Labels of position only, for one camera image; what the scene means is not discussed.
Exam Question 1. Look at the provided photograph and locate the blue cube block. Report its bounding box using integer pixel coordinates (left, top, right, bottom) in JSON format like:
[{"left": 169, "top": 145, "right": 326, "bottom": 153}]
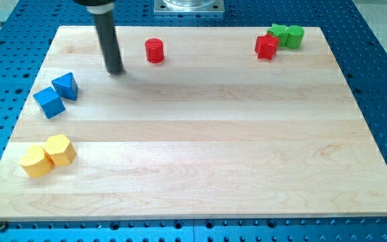
[{"left": 33, "top": 87, "right": 65, "bottom": 119}]

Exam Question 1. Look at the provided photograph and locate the red star block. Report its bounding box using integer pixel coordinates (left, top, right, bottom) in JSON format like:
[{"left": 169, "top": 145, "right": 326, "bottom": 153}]
[{"left": 255, "top": 34, "right": 280, "bottom": 60}]

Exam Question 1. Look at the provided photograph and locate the blue perforated table plate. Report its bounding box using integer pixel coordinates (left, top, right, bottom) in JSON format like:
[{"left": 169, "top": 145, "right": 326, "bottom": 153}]
[{"left": 0, "top": 1, "right": 387, "bottom": 241}]

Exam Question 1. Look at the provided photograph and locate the blue triangular prism block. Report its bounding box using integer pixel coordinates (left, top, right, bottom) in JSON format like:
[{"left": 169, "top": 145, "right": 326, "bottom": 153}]
[{"left": 52, "top": 73, "right": 79, "bottom": 101}]

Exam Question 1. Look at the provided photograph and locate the yellow hexagon block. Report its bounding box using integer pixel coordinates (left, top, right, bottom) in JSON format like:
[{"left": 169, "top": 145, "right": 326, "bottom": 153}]
[{"left": 44, "top": 134, "right": 77, "bottom": 167}]

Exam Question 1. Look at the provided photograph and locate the light wooden board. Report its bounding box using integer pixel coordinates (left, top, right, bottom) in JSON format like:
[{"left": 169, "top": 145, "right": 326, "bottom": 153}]
[{"left": 0, "top": 26, "right": 387, "bottom": 221}]

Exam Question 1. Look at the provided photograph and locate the green star block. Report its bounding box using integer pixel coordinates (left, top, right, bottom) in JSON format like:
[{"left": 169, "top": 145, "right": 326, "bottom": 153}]
[{"left": 267, "top": 24, "right": 288, "bottom": 47}]

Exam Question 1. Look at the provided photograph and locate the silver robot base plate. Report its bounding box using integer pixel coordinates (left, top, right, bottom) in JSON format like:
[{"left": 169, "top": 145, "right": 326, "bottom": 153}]
[{"left": 154, "top": 0, "right": 225, "bottom": 14}]

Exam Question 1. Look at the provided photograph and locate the yellow heart block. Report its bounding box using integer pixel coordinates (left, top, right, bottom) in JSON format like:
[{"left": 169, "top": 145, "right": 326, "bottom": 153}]
[{"left": 19, "top": 145, "right": 53, "bottom": 178}]

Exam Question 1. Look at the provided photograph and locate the red cylinder block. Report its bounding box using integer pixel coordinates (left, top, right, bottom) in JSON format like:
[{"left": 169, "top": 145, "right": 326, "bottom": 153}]
[{"left": 144, "top": 38, "right": 164, "bottom": 63}]

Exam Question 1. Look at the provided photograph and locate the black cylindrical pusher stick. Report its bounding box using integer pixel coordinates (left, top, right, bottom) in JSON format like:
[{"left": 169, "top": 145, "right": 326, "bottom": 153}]
[{"left": 93, "top": 11, "right": 124, "bottom": 75}]

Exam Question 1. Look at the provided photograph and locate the green cylinder block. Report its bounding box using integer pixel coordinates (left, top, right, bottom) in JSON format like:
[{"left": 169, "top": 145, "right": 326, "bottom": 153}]
[{"left": 286, "top": 26, "right": 304, "bottom": 49}]

